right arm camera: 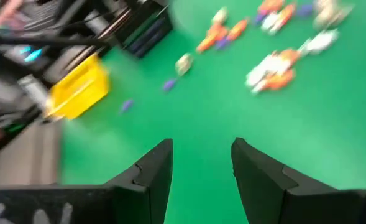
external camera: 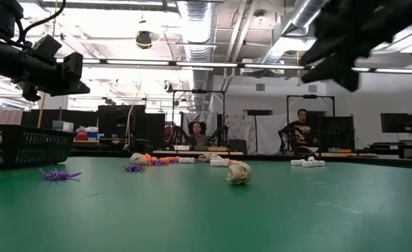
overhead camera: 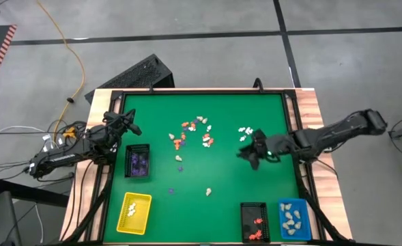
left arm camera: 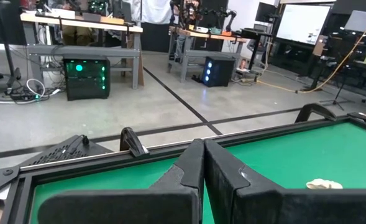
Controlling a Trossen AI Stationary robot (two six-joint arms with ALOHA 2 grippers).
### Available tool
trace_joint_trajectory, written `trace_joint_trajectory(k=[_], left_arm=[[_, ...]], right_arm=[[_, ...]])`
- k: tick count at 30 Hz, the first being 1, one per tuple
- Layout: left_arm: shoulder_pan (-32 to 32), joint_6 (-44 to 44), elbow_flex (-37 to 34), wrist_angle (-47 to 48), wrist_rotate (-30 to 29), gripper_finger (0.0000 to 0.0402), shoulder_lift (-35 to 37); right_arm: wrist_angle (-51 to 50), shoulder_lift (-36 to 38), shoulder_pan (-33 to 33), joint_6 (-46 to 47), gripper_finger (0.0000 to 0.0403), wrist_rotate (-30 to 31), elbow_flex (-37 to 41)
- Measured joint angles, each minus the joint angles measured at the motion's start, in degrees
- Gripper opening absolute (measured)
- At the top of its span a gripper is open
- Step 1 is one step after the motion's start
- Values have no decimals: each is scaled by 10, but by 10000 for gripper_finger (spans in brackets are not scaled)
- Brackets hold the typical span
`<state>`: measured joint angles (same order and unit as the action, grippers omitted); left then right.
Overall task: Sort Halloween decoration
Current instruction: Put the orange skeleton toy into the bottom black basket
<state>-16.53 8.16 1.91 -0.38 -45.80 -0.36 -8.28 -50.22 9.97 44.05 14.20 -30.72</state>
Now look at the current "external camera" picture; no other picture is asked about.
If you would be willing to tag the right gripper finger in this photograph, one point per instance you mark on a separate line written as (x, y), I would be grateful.
(342, 75)
(331, 52)

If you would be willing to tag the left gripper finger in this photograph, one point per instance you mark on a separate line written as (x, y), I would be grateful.
(71, 89)

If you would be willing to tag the beige plastic skull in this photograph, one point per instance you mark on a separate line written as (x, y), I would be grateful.
(138, 159)
(204, 157)
(215, 156)
(239, 172)

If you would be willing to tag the black partition panel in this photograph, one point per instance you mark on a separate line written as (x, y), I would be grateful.
(342, 126)
(79, 119)
(111, 122)

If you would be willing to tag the clear plastic storage box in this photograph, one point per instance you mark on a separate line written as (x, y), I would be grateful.
(63, 126)

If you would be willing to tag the plastic bin with red label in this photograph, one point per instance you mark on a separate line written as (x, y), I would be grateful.
(86, 134)

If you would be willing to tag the pink cloth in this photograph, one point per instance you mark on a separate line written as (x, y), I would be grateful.
(3, 117)

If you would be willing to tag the ceiling light strip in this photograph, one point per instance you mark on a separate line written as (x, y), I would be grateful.
(137, 62)
(207, 64)
(273, 66)
(401, 71)

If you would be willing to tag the person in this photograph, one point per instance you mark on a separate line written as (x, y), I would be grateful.
(300, 131)
(198, 138)

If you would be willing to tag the black computer monitor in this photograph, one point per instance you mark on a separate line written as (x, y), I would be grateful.
(396, 122)

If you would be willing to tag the black plastic mesh basket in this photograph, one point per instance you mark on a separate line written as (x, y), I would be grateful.
(23, 145)

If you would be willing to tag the black background desk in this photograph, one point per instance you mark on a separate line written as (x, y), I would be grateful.
(391, 145)

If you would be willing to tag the black dome ceiling fixture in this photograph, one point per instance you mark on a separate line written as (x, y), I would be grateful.
(143, 40)

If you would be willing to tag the white cloth screen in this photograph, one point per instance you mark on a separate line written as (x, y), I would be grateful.
(270, 134)

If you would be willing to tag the patterned white cloth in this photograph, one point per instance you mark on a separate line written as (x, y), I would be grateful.
(240, 127)

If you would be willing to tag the wooden background table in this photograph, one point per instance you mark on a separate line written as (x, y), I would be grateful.
(198, 153)

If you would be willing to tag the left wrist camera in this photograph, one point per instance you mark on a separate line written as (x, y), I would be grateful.
(72, 66)

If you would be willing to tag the black metal rig frame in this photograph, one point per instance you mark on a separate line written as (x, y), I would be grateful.
(198, 91)
(310, 96)

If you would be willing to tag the silver ventilation duct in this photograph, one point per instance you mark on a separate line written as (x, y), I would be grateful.
(197, 35)
(303, 12)

